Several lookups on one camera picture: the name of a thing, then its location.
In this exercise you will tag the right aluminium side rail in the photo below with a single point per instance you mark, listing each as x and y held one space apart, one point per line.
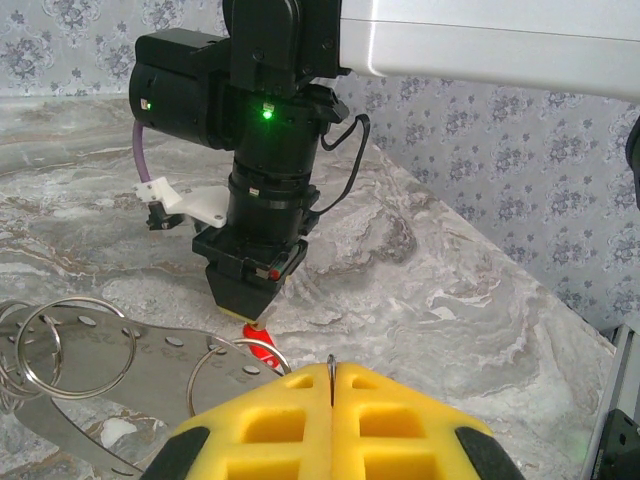
607 380

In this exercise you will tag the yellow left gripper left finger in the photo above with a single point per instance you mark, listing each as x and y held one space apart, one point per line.
220 425

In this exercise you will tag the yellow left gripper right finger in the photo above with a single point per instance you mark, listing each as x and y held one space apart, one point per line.
440 430

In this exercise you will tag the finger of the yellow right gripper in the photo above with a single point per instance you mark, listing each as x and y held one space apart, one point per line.
240 295
279 296

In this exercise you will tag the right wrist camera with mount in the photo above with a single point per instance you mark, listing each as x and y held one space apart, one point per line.
200 205

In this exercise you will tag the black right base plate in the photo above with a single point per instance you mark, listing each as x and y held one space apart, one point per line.
622 445

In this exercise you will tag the steel crescent key plate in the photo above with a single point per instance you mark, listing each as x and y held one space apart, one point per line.
160 370

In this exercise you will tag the red key tag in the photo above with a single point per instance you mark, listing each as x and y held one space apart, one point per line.
260 350

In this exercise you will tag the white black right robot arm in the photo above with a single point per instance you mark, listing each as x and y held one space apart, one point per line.
475 40

